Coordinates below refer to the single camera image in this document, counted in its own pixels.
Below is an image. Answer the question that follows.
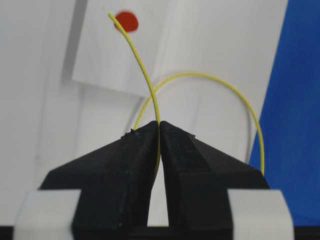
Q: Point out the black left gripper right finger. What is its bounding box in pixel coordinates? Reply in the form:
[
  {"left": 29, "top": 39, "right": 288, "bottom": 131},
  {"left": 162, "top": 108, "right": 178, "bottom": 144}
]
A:
[{"left": 159, "top": 121, "right": 269, "bottom": 234}]

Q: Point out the white work board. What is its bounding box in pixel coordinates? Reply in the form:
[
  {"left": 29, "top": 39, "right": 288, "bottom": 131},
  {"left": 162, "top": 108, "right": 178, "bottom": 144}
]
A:
[{"left": 0, "top": 0, "right": 288, "bottom": 226}]

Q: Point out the yellow solder wire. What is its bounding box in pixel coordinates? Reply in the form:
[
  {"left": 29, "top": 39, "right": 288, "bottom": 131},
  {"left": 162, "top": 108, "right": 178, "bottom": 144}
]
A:
[{"left": 107, "top": 12, "right": 266, "bottom": 183}]

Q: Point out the blue table cloth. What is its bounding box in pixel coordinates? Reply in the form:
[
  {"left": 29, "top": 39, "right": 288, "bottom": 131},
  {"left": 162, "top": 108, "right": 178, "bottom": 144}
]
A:
[{"left": 259, "top": 0, "right": 320, "bottom": 227}]

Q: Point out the red dot mark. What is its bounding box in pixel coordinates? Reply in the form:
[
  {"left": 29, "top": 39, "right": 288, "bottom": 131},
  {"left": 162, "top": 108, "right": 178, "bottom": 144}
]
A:
[{"left": 115, "top": 10, "right": 139, "bottom": 33}]

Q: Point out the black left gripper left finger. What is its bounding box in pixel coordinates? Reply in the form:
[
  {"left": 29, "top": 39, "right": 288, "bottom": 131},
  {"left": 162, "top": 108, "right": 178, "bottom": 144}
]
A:
[{"left": 40, "top": 121, "right": 159, "bottom": 234}]

